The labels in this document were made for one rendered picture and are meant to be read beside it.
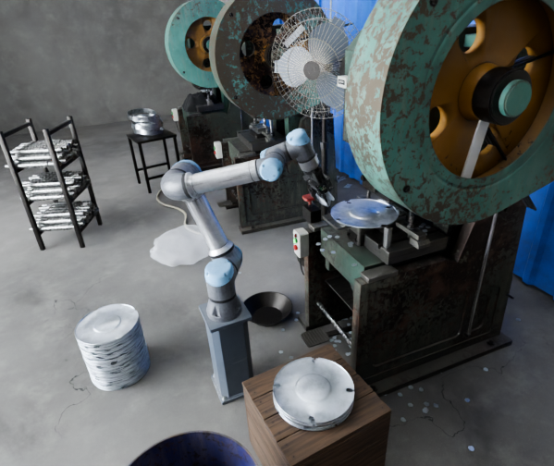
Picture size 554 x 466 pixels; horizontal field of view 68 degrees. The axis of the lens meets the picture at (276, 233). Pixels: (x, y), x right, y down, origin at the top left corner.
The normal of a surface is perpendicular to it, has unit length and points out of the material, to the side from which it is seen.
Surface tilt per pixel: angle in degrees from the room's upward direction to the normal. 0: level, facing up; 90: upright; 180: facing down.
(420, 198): 90
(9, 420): 0
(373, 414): 0
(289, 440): 0
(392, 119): 90
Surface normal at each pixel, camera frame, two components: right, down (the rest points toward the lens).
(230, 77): 0.34, 0.43
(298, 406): -0.05, -0.88
